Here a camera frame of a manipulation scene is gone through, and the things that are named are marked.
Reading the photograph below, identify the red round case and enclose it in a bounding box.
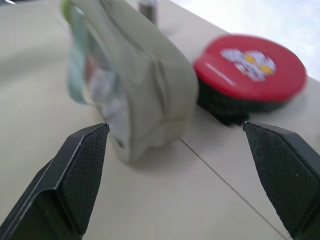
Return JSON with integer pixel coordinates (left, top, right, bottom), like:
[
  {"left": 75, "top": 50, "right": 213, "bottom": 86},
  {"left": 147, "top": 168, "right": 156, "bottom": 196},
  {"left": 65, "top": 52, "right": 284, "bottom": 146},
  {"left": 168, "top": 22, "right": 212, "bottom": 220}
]
[{"left": 192, "top": 33, "right": 308, "bottom": 126}]

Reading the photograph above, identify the beige fabric pouch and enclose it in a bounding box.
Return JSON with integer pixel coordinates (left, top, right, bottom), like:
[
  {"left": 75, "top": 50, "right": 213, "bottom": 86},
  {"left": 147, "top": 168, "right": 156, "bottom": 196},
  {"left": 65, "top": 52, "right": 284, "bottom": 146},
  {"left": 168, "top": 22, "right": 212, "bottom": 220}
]
[{"left": 60, "top": 0, "right": 200, "bottom": 167}]

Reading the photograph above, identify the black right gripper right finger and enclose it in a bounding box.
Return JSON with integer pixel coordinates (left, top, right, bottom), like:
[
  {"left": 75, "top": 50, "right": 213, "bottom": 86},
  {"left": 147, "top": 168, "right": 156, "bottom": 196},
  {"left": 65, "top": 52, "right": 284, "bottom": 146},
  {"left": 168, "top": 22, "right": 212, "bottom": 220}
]
[{"left": 242, "top": 121, "right": 320, "bottom": 240}]

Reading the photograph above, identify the dark cylindrical object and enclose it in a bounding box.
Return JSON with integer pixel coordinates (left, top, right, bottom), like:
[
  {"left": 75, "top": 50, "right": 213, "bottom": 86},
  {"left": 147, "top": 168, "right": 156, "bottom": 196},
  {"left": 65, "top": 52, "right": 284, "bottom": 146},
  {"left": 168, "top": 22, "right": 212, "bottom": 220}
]
[{"left": 137, "top": 0, "right": 158, "bottom": 26}]

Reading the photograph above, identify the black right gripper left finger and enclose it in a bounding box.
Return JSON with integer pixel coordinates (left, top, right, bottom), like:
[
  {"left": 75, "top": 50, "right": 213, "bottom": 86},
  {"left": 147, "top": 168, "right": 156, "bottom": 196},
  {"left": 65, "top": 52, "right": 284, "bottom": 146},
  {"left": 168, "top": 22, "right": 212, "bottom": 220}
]
[{"left": 0, "top": 122, "right": 110, "bottom": 240}]

